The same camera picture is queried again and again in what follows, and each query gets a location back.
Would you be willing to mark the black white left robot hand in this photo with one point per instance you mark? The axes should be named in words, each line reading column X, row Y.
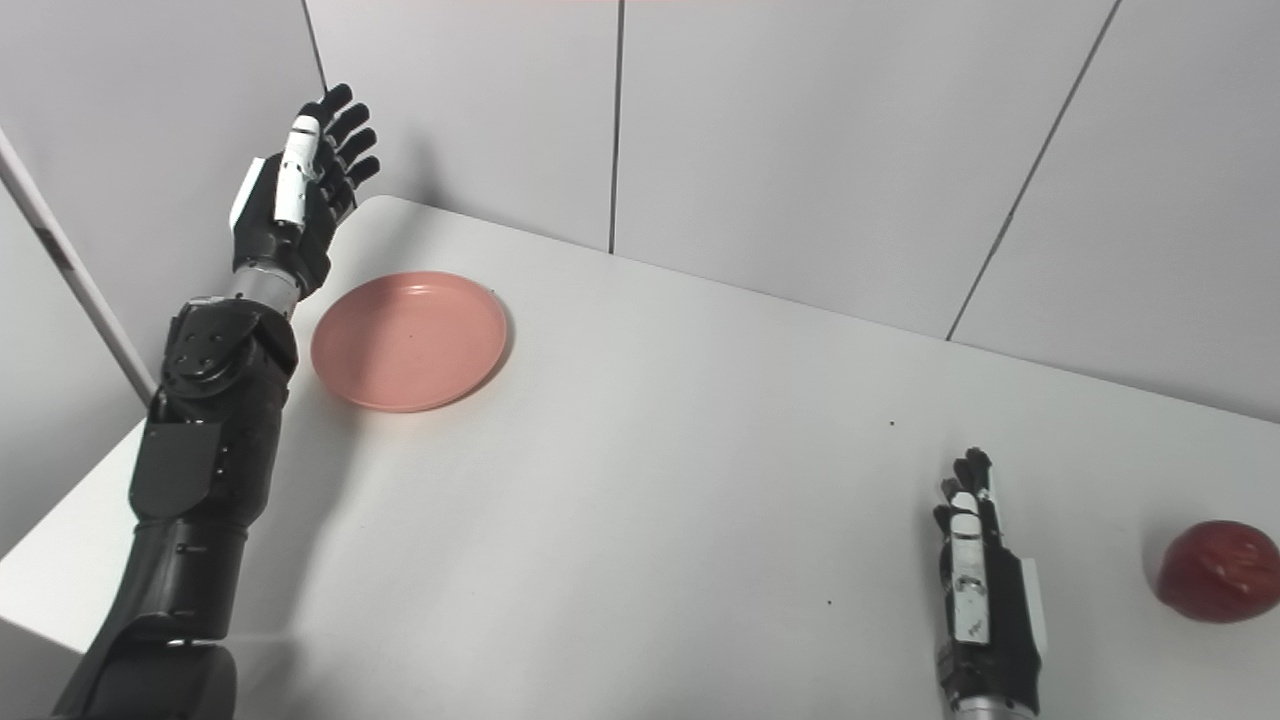
column 300, row 235

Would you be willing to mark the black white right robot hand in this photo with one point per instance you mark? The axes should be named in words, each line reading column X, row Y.
column 995, row 620

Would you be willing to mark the pink plate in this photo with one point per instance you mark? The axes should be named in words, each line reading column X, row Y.
column 408, row 342

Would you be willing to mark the red apple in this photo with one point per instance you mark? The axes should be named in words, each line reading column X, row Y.
column 1222, row 572

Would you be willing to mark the white partition post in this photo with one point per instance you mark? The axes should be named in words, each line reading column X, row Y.
column 80, row 280

